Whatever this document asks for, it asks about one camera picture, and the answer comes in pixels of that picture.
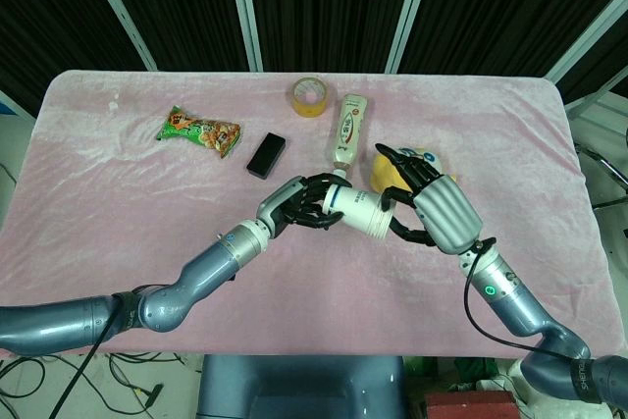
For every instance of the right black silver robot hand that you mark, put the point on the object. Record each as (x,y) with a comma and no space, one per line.
(449,213)

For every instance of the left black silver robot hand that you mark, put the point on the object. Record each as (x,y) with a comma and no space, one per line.
(282,203)

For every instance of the white paper cup blue line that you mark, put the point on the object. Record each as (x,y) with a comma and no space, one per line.
(355,208)

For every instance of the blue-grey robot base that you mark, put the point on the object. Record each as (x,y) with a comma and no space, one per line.
(304,387)

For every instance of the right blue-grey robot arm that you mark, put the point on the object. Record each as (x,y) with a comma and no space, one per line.
(520,306)

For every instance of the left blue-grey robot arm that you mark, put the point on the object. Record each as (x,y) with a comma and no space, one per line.
(162,301)

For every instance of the black rectangular box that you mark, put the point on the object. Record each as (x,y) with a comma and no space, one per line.
(267,155)

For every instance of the yellow plush toy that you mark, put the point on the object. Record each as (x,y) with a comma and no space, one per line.
(385,171)

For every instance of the white drink bottle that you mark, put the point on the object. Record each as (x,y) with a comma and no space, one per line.
(348,129)

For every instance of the yellow packing tape roll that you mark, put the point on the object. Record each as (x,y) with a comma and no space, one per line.
(309,107)

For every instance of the green snack bag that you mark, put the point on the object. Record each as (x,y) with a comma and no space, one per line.
(201,132)

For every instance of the pink velvet tablecloth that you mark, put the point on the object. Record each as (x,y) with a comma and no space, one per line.
(147,203)

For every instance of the green cloth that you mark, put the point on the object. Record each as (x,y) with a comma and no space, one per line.
(468,372)

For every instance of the red box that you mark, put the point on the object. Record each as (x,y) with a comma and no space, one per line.
(471,404)

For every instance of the black metal chair frame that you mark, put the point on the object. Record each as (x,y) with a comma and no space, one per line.
(606,169)

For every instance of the white partition post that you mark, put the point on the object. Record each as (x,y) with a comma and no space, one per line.
(245,7)
(586,31)
(118,7)
(409,7)

